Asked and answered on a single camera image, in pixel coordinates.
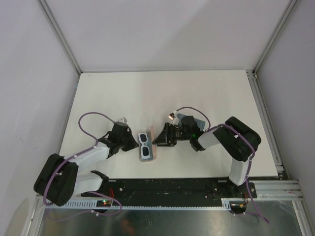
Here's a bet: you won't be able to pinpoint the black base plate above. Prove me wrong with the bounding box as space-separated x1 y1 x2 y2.
96 177 257 204

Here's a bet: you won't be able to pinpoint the aluminium front rail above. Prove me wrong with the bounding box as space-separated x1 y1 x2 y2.
251 179 302 200

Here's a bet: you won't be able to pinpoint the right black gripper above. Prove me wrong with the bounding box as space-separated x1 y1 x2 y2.
153 122 191 147

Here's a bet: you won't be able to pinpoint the aluminium frame post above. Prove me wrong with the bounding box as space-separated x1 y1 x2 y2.
252 0 300 75
37 0 82 75

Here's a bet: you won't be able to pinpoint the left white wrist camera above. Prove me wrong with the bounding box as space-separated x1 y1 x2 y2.
117 117 127 124

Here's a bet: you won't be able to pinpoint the pink glasses case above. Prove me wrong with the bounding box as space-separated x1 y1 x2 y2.
145 126 157 160

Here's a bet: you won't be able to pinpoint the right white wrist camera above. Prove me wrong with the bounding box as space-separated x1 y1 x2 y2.
168 110 178 125

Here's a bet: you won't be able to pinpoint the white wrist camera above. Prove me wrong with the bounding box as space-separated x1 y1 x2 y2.
168 110 178 125
117 117 127 124

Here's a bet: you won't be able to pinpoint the left aluminium frame post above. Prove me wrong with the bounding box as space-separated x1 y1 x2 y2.
37 0 82 75

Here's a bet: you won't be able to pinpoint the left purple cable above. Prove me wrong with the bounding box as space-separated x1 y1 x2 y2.
43 112 123 222

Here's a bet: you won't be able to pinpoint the white frame sunglasses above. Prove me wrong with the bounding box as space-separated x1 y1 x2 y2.
138 132 151 159

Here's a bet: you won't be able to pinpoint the grey slotted cable duct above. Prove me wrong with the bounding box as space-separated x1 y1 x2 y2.
44 199 244 210

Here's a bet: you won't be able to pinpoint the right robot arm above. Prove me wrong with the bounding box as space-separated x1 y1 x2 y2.
153 116 261 197

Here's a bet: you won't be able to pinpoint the blue glasses case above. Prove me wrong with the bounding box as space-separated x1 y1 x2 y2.
177 113 206 130

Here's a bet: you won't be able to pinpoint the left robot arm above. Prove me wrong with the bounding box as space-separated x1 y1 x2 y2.
33 122 139 207

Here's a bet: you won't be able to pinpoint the right aluminium frame post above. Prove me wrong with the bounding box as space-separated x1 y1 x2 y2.
252 0 300 75

